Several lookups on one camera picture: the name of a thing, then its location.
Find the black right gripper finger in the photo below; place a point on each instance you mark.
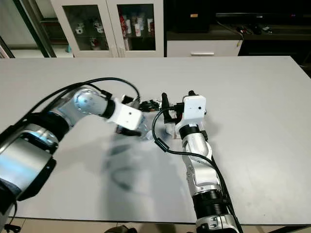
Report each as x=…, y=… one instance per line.
x=165, y=104
x=192, y=93

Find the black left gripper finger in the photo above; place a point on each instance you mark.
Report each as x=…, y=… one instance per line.
x=146, y=103

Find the white paper scrap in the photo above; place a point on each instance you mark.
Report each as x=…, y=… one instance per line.
x=171, y=130

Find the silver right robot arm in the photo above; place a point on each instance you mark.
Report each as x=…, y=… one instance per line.
x=199, y=165

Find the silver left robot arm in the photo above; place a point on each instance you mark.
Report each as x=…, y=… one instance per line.
x=24, y=160

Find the clear plastic wrapper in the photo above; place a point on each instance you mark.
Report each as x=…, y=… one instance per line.
x=145, y=135

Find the white drawer unit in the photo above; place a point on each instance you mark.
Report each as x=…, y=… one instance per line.
x=204, y=47

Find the black speaker box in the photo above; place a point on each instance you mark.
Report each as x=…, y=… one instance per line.
x=193, y=18

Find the white glass door cabinet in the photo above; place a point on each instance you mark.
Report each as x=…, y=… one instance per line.
x=111, y=26

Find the white mug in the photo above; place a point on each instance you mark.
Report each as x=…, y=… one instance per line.
x=80, y=30
x=100, y=27

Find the white table with black legs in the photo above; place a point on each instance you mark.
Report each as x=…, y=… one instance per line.
x=262, y=160

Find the black television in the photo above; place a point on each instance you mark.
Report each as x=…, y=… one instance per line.
x=262, y=14

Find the dark framed glass door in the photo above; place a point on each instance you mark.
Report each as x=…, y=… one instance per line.
x=30, y=24

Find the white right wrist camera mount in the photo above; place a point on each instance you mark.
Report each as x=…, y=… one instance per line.
x=194, y=108

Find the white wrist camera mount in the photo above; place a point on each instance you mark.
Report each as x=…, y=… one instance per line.
x=194, y=108
x=129, y=114

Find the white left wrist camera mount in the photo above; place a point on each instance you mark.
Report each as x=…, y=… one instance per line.
x=129, y=114

